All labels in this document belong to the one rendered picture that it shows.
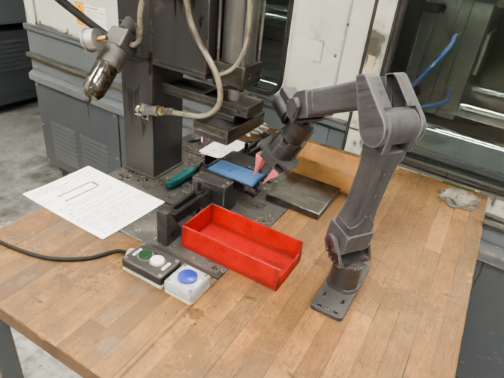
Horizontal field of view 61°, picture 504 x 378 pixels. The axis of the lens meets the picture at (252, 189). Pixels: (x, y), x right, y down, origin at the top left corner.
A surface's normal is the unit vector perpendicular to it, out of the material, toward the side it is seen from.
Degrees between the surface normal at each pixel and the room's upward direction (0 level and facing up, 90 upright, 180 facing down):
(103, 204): 1
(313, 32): 90
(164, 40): 90
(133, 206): 1
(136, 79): 90
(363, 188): 91
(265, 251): 0
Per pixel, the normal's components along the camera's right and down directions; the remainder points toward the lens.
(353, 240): 0.40, 0.61
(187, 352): 0.10, -0.85
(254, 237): -0.50, 0.40
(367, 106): -0.90, 0.15
